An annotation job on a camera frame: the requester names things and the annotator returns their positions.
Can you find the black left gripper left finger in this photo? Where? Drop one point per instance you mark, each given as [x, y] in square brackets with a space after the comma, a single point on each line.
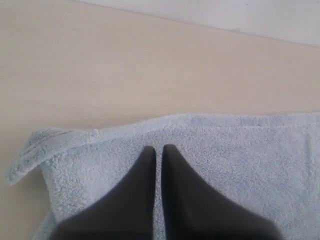
[125, 213]

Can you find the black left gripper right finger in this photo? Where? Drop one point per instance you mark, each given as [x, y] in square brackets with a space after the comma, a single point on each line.
[193, 210]

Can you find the light blue fleece towel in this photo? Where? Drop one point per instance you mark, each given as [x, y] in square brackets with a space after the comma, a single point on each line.
[268, 164]

